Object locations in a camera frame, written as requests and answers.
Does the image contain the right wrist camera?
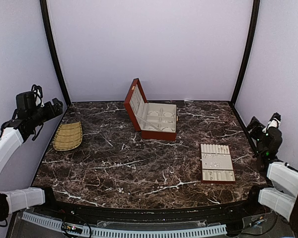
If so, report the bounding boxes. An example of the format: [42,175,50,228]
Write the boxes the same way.
[267,113,281,128]

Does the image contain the woven bamboo tray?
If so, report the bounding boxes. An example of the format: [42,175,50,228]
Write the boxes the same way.
[53,121,82,151]

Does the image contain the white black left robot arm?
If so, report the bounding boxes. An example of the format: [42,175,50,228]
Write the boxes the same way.
[0,84,63,226]

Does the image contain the black frame post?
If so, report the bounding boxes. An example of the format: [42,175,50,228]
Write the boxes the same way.
[230,0,260,108]
[39,0,71,106]

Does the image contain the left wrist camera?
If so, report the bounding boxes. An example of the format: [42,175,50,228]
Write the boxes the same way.
[31,84,44,107]

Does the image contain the red wooden jewelry box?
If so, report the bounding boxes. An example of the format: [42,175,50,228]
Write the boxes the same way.
[124,78,177,141]

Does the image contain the left black frame post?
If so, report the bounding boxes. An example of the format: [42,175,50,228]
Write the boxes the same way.
[39,0,71,106]

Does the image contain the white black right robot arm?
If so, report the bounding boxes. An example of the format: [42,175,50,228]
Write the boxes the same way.
[243,113,298,233]

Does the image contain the red jewelry tray insert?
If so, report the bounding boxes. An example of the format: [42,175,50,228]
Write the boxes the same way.
[200,143,236,184]

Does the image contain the black front table rail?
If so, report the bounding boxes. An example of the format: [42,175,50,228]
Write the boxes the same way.
[38,200,255,223]

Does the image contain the right black frame post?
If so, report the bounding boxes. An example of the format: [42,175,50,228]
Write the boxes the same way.
[230,0,260,108]

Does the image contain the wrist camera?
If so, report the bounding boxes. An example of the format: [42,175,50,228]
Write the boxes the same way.
[31,84,44,107]
[267,113,281,128]

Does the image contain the white slotted cable duct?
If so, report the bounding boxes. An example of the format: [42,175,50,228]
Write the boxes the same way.
[22,212,227,238]

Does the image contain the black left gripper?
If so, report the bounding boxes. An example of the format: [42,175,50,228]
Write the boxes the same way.
[30,98,63,126]

